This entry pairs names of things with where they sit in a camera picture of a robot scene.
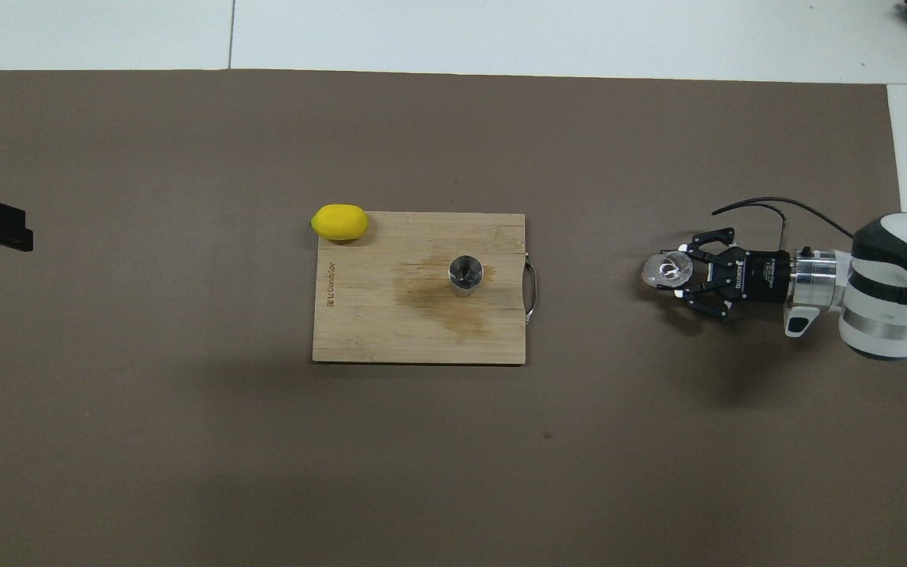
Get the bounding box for wooden cutting board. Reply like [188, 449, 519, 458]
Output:
[312, 211, 538, 365]

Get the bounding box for yellow lemon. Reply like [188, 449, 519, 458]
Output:
[310, 204, 369, 241]

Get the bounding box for clear glass cup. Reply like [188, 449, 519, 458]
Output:
[642, 251, 694, 291]

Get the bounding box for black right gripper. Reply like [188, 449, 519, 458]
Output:
[678, 228, 794, 321]

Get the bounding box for brown table mat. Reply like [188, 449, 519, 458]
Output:
[0, 69, 907, 567]

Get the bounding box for steel jigger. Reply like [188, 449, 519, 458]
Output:
[449, 254, 484, 301]

